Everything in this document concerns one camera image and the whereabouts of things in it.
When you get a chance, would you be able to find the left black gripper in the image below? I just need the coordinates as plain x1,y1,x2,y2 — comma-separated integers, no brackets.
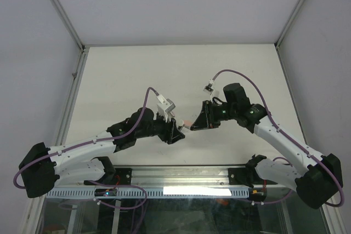
135,111,184,144

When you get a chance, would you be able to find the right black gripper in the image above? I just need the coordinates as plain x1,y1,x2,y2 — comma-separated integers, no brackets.
190,100,237,131

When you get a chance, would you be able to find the pink white mini stapler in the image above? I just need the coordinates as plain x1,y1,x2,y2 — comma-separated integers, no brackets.
177,119,193,130

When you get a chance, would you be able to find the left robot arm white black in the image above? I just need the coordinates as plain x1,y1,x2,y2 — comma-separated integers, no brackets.
19,108,185,198

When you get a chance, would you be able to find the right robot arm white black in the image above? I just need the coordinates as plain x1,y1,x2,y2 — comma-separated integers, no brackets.
190,80,343,209

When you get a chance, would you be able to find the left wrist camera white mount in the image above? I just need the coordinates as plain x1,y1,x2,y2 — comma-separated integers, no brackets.
156,94,176,122

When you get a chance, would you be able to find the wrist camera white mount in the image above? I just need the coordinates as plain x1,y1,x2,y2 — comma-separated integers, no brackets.
203,79,219,100
156,94,176,122

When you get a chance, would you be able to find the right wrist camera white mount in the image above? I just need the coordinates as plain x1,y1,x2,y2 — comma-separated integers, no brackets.
203,79,219,100

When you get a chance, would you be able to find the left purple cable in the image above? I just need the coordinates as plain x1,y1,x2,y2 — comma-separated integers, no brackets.
13,87,149,213

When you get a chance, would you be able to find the purple cable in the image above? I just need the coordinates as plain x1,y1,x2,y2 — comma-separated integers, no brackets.
212,69,346,207
13,87,149,213

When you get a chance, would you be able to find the aluminium front rail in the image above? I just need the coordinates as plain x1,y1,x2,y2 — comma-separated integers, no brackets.
33,164,330,189

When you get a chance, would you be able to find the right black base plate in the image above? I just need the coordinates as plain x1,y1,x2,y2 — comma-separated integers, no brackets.
228,167,264,188

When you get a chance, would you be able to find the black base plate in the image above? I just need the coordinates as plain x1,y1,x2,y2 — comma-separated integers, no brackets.
228,167,264,188
96,167,132,185

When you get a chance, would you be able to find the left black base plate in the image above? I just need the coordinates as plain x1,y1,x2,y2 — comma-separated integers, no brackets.
96,167,132,185

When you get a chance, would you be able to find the white slotted cable duct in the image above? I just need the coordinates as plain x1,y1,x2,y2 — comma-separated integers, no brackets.
46,186,250,199

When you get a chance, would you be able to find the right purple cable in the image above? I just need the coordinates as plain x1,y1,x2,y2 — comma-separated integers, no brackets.
212,69,346,207

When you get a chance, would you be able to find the right aluminium frame post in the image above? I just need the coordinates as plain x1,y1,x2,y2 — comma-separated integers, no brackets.
275,0,323,49

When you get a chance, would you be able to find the aluminium frame post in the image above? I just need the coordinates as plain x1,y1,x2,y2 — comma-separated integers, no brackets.
275,0,323,49
35,0,86,51

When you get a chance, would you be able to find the left aluminium frame post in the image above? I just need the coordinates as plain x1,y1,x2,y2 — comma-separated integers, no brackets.
35,0,86,51

